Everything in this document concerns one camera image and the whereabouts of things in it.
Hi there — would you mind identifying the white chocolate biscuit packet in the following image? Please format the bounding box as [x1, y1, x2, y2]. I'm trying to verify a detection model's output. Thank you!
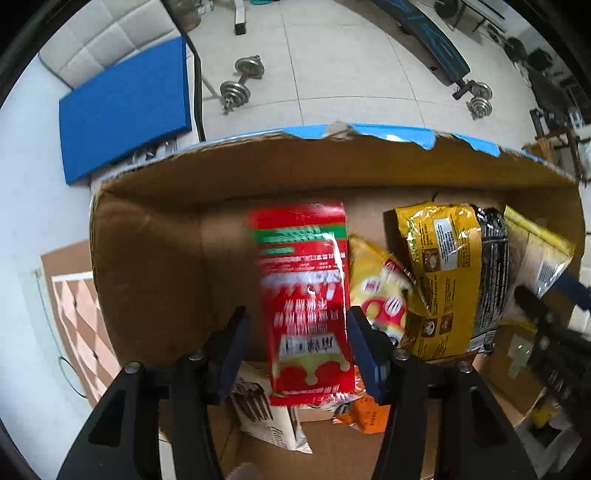
[230, 361, 314, 455]

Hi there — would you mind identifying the large yellow snack packet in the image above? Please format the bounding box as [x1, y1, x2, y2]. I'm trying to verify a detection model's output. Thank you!
[383, 202, 485, 361]

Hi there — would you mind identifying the black snack packet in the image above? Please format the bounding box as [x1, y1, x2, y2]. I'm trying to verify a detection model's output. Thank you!
[468, 207, 511, 354]

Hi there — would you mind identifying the blue cushion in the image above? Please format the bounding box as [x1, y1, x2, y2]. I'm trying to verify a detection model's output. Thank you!
[59, 36, 194, 185]

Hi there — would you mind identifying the orange snack packet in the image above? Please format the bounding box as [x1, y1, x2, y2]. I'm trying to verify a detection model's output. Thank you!
[335, 396, 393, 435]

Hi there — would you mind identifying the white padded chair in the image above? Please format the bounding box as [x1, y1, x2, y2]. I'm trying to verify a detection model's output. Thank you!
[39, 0, 206, 139]

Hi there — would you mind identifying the pale yellow snack packet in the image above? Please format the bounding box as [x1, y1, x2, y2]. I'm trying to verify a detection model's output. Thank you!
[502, 205, 577, 300]

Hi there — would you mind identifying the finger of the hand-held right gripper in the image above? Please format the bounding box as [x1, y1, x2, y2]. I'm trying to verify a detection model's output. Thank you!
[551, 272, 591, 308]
[515, 285, 553, 329]

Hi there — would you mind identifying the chrome dumbbell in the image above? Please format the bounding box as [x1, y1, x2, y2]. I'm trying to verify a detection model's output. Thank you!
[219, 55, 267, 114]
[465, 82, 495, 121]

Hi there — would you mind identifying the yellow mushroom print packet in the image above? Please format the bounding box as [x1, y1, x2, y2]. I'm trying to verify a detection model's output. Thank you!
[348, 234, 428, 347]

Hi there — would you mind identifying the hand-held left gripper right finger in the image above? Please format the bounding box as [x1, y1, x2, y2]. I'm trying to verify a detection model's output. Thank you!
[346, 305, 539, 480]

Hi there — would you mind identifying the blue black sit-up bench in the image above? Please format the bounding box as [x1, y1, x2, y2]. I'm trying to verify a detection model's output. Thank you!
[369, 0, 472, 88]

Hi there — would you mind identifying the cardboard box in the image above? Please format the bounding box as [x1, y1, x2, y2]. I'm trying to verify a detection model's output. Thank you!
[90, 122, 587, 480]

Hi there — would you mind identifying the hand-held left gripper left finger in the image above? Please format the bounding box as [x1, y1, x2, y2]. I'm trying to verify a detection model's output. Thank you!
[56, 305, 252, 480]

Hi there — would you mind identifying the red snack packet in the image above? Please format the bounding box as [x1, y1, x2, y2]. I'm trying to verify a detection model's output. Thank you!
[247, 200, 365, 408]

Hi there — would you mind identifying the checkered printed tablecloth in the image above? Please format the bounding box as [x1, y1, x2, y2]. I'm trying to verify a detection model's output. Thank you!
[39, 240, 123, 409]

